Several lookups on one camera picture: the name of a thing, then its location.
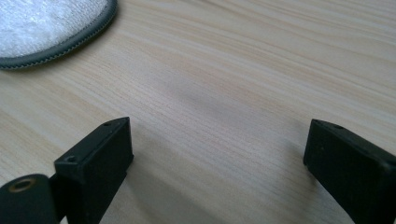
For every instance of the white round cloth grey trim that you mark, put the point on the white round cloth grey trim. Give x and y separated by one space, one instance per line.
40 25

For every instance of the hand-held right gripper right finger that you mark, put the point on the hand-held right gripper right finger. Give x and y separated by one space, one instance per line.
351 174

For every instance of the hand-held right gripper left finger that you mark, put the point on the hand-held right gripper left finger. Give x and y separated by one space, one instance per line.
93 168

